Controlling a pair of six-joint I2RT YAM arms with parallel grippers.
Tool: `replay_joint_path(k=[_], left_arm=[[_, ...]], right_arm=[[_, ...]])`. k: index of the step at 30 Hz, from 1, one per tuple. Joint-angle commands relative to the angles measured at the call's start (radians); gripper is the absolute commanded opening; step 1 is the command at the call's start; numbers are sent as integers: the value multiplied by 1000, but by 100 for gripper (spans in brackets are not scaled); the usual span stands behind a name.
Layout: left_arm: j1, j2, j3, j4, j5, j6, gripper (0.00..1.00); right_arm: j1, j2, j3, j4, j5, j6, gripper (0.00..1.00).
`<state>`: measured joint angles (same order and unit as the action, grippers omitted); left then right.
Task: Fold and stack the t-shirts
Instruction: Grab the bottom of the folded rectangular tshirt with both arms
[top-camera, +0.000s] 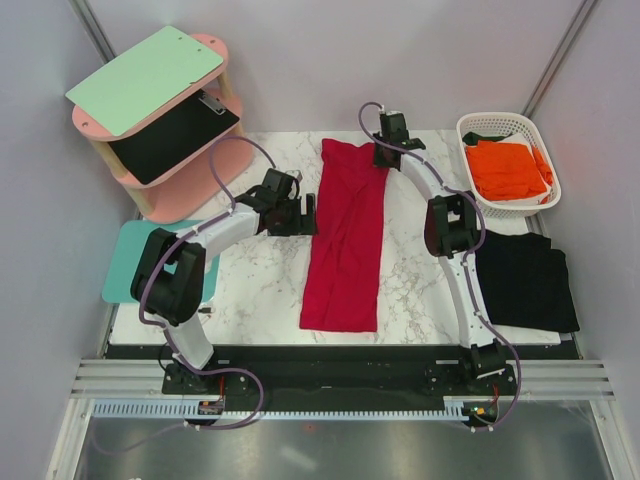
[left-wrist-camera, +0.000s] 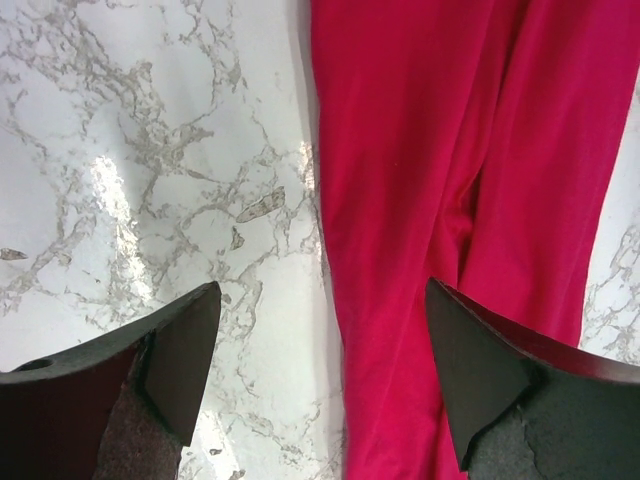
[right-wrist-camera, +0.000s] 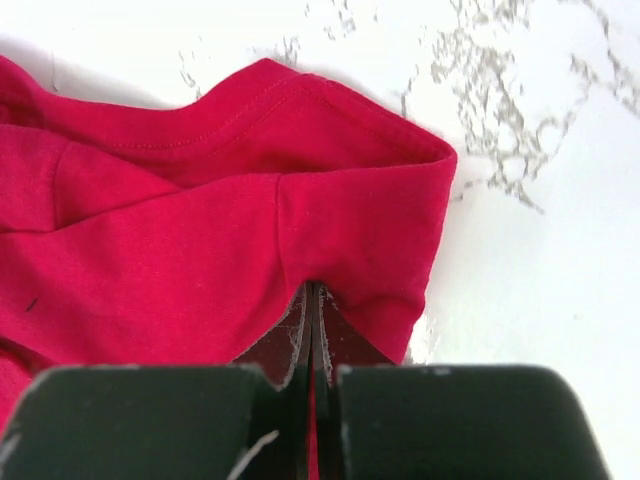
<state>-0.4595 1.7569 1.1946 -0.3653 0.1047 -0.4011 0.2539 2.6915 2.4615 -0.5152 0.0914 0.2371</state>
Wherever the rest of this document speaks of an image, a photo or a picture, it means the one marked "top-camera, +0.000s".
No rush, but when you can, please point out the white cable duct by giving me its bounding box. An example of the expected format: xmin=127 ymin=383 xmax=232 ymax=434
xmin=92 ymin=399 xmax=471 ymax=421

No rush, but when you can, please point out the white plastic basket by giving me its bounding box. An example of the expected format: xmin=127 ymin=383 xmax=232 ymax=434
xmin=456 ymin=112 xmax=561 ymax=218

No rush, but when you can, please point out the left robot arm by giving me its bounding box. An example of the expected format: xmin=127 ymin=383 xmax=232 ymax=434
xmin=130 ymin=168 xmax=318 ymax=393

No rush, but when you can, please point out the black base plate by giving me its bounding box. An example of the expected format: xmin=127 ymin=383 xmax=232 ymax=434
xmin=160 ymin=343 xmax=516 ymax=414

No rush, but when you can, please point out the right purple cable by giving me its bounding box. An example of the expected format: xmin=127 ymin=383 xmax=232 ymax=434
xmin=358 ymin=102 xmax=522 ymax=434

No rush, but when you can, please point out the purple cable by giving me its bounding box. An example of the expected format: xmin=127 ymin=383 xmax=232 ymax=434
xmin=89 ymin=135 xmax=279 ymax=454
xmin=358 ymin=102 xmax=522 ymax=434

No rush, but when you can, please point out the mint green board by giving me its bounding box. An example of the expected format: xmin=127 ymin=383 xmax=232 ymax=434
xmin=66 ymin=26 xmax=229 ymax=140

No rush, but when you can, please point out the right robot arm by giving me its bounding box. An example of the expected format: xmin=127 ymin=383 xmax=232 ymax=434
xmin=371 ymin=107 xmax=507 ymax=394

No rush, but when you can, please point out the black t shirt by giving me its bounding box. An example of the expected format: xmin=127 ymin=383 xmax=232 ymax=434
xmin=476 ymin=231 xmax=580 ymax=334

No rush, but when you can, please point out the black clipboard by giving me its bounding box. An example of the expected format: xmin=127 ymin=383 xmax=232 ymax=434
xmin=109 ymin=90 xmax=240 ymax=185

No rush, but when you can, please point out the red t shirt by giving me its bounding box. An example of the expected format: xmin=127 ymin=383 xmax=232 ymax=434
xmin=299 ymin=138 xmax=388 ymax=333

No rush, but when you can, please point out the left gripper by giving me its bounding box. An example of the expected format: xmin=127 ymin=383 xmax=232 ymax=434
xmin=268 ymin=194 xmax=318 ymax=237

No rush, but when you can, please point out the orange folded t shirt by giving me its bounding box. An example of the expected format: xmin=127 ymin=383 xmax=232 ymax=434
xmin=464 ymin=140 xmax=555 ymax=203

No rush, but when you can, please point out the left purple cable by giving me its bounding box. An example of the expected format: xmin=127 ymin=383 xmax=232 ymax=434
xmin=89 ymin=135 xmax=279 ymax=454

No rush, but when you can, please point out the aluminium rail frame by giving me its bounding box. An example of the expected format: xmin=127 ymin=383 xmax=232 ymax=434
xmin=72 ymin=360 xmax=615 ymax=401

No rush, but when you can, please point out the dark green garment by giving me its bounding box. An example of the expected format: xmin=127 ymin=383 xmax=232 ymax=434
xmin=462 ymin=132 xmax=506 ymax=147

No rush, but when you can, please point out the teal cutting board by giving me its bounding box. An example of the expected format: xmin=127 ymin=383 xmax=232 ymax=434
xmin=102 ymin=220 xmax=196 ymax=304

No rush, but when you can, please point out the pink three-tier shelf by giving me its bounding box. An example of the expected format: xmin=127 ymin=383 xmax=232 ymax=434
xmin=66 ymin=26 xmax=254 ymax=224

